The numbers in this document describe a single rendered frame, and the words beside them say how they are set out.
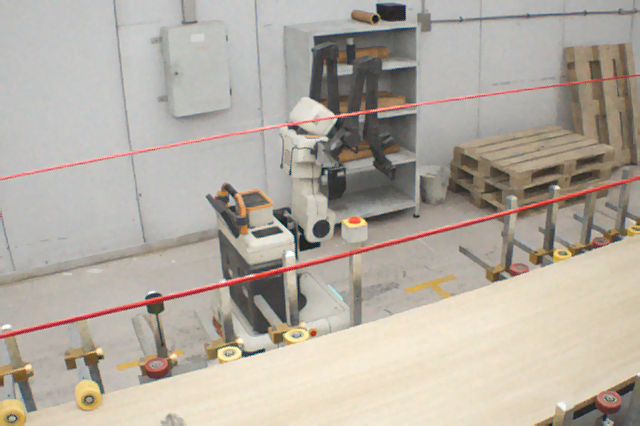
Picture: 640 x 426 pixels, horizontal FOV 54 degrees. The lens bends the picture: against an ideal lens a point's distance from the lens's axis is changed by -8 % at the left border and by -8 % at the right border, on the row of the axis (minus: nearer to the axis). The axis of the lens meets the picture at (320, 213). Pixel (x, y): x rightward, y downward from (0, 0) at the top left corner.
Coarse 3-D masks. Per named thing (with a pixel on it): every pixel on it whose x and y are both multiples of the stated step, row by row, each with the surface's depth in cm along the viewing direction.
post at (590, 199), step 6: (594, 192) 296; (588, 198) 298; (594, 198) 298; (588, 204) 299; (594, 204) 299; (588, 210) 300; (588, 216) 301; (582, 222) 305; (588, 222) 302; (582, 228) 306; (588, 228) 303; (582, 234) 307; (588, 234) 305; (582, 240) 307; (588, 240) 307
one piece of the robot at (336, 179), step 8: (328, 168) 349; (336, 168) 350; (344, 168) 349; (320, 176) 348; (328, 176) 346; (336, 176) 348; (344, 176) 351; (320, 184) 349; (328, 184) 348; (336, 184) 350; (344, 184) 352; (336, 192) 352
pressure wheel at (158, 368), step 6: (150, 360) 224; (156, 360) 224; (162, 360) 224; (144, 366) 221; (150, 366) 221; (156, 366) 221; (162, 366) 221; (150, 372) 219; (156, 372) 219; (162, 372) 220
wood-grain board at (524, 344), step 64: (576, 256) 281; (384, 320) 244; (448, 320) 242; (512, 320) 239; (576, 320) 236; (192, 384) 213; (256, 384) 212; (320, 384) 211; (384, 384) 210; (448, 384) 208; (512, 384) 206; (576, 384) 203
